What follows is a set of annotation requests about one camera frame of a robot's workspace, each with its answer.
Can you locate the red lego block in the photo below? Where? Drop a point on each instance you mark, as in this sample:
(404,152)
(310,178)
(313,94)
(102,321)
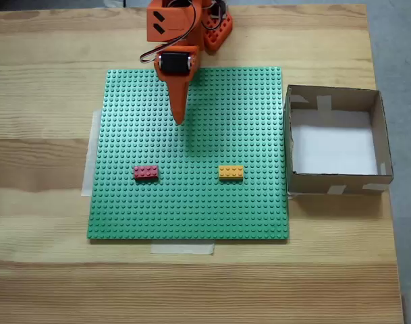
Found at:
(146,173)

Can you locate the yellow lego block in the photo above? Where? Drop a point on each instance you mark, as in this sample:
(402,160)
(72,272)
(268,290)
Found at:
(231,173)

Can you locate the green lego baseplate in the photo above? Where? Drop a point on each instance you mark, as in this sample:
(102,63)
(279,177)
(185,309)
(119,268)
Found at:
(191,202)

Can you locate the cardboard box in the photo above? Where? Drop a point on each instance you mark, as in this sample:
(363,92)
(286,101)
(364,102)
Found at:
(326,184)

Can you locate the masking tape strip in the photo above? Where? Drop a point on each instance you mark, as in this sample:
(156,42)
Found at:
(88,168)
(181,248)

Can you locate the white paper sheet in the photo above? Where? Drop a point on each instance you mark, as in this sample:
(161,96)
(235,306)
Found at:
(333,145)

